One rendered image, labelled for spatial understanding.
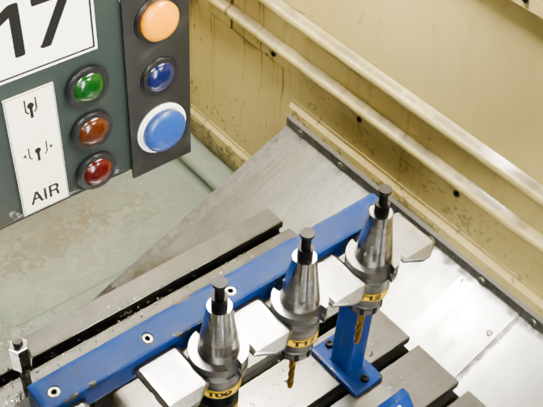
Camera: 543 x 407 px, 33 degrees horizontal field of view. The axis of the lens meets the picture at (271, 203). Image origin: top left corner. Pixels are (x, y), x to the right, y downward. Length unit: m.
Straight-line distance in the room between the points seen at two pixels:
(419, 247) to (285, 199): 0.66
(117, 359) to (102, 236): 1.02
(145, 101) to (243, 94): 1.35
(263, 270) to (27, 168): 0.52
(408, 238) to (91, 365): 0.40
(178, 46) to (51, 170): 0.10
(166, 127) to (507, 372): 1.03
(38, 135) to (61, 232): 1.45
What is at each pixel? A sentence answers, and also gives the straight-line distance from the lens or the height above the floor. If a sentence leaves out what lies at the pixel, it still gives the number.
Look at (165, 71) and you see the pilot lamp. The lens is 0.56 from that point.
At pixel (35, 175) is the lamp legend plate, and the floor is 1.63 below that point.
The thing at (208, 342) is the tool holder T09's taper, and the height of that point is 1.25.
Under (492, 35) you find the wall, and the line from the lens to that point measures 1.35.
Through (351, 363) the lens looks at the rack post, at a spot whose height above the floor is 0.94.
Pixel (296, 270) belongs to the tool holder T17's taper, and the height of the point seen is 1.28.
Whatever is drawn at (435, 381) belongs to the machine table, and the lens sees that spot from 1.37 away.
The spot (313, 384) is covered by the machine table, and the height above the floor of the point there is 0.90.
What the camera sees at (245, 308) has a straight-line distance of 1.01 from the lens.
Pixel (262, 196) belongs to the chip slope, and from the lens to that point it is 1.73.
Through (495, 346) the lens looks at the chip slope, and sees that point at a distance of 1.53.
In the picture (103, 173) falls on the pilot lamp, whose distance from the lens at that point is 0.57.
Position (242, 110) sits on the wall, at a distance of 1.94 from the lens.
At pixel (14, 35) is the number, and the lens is 0.49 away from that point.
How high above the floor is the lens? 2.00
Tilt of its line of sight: 44 degrees down
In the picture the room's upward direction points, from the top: 4 degrees clockwise
